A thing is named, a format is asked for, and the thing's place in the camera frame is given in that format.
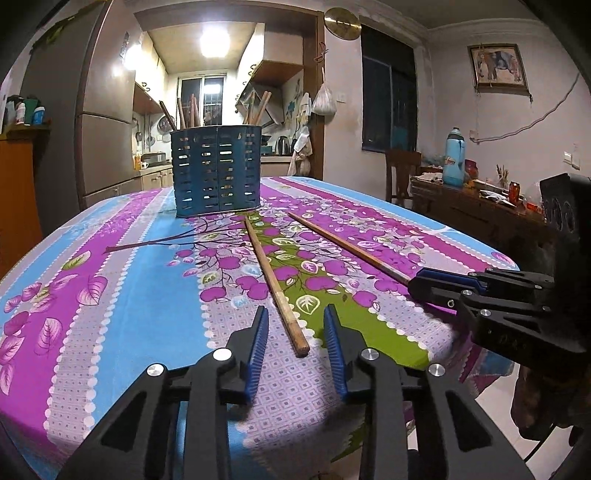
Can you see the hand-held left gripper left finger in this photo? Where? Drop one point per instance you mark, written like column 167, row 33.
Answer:
column 258, row 355

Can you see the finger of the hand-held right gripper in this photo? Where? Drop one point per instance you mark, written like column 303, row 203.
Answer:
column 434, row 293
column 443, row 275

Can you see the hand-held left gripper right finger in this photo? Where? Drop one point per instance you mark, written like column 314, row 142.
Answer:
column 336, row 360

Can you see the long bamboo chopstick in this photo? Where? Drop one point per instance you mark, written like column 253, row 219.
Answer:
column 274, row 286
column 351, row 247

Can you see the blue slotted utensil holder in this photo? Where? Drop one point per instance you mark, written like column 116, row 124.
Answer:
column 214, row 170

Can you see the group of wooden chopsticks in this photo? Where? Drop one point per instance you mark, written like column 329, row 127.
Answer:
column 196, row 110

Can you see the small orange bottle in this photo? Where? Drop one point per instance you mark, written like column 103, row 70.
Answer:
column 514, row 191

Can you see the dark wooden side table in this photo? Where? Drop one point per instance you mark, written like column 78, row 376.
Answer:
column 471, row 207

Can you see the red jar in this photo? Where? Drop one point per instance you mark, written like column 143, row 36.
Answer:
column 470, row 170

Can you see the tall blue bottle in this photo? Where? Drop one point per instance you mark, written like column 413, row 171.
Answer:
column 454, row 161

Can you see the wooden chair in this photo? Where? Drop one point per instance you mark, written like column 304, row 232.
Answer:
column 401, row 166

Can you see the dark brown cloth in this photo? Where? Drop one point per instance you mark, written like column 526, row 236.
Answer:
column 540, row 401

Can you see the floral purple blue tablecloth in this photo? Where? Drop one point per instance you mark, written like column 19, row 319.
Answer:
column 115, row 300

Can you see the framed elephant picture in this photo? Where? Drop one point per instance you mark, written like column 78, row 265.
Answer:
column 498, row 64

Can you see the dark barred window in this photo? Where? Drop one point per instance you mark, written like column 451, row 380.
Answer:
column 388, row 106

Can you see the hanging cloth bundle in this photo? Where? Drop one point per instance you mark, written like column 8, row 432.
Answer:
column 302, row 143

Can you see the kitchen counter cabinet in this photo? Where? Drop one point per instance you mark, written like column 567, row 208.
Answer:
column 154, row 177

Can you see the steel electric kettle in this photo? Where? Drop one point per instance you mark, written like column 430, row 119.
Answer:
column 282, row 145

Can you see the hanging white plastic bag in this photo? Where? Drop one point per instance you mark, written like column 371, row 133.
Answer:
column 324, row 101

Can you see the steel cooking pot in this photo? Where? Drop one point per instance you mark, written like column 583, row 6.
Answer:
column 154, row 158

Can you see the orange liquid bottle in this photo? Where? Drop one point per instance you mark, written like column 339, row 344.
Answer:
column 137, row 161

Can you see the steel range hood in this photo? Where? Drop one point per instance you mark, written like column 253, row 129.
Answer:
column 244, row 99

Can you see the silver refrigerator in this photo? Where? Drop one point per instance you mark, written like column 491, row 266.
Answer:
column 104, row 147

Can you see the kitchen window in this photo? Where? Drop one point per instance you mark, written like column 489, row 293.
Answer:
column 210, row 92

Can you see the orange wooden cabinet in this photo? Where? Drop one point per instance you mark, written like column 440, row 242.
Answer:
column 16, row 194

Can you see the ceiling light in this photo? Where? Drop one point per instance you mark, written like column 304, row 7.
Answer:
column 214, row 41

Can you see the blue cup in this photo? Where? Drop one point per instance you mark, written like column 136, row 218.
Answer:
column 39, row 116

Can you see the green cup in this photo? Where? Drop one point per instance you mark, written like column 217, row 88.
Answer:
column 31, row 107

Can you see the white wall socket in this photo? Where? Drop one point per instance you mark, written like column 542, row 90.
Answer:
column 571, row 157

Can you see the white wall switch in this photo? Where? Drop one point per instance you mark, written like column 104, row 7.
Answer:
column 341, row 96

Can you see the round golden wall plate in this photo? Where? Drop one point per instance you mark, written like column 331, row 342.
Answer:
column 341, row 23

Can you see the wall cabinet above hood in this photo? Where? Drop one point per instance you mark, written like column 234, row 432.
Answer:
column 272, row 60

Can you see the wall cabinet beside refrigerator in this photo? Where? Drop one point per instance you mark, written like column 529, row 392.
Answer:
column 147, row 78

